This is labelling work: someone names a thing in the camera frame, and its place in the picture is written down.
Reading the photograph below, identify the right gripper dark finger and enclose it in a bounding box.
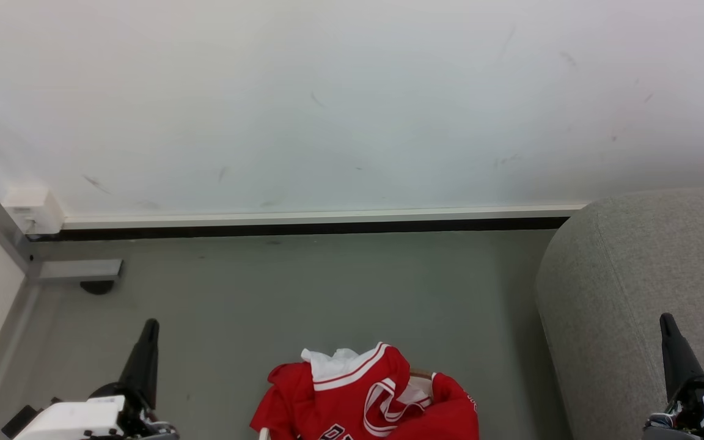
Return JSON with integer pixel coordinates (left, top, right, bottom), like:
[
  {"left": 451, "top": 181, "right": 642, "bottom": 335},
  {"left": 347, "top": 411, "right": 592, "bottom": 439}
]
[{"left": 659, "top": 313, "right": 704, "bottom": 402}]

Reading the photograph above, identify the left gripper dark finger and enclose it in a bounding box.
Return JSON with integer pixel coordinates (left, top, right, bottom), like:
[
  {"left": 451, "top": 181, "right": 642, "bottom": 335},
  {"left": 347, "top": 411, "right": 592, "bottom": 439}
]
[{"left": 118, "top": 318, "right": 161, "bottom": 410}]

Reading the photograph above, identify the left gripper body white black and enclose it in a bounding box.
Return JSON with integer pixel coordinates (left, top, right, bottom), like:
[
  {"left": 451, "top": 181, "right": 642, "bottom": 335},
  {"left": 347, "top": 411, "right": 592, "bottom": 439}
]
[{"left": 13, "top": 382, "right": 179, "bottom": 440}]

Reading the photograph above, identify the red basketball jersey white trim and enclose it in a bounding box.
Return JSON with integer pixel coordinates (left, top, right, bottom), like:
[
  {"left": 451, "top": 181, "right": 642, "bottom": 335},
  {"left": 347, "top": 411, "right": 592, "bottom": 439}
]
[{"left": 249, "top": 342, "right": 480, "bottom": 440}]

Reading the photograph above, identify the grey fabric sofa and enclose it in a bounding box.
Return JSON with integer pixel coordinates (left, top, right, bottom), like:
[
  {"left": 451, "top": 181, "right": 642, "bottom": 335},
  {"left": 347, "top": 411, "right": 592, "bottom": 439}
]
[{"left": 535, "top": 186, "right": 704, "bottom": 440}]

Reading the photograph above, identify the white plastic corner box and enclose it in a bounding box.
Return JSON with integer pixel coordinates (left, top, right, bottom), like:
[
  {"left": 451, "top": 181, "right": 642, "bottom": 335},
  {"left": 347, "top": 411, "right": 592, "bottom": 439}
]
[{"left": 4, "top": 185, "right": 65, "bottom": 236}]

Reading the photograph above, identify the white and black baseboard strip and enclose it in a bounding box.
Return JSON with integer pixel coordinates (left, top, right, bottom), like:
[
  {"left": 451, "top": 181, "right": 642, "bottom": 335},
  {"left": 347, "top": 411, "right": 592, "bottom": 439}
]
[{"left": 28, "top": 205, "right": 588, "bottom": 241}]

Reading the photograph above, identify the white laundry basket brown rim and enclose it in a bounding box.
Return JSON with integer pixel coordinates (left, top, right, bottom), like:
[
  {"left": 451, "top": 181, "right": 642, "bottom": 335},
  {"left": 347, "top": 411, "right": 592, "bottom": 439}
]
[{"left": 259, "top": 368, "right": 436, "bottom": 440}]

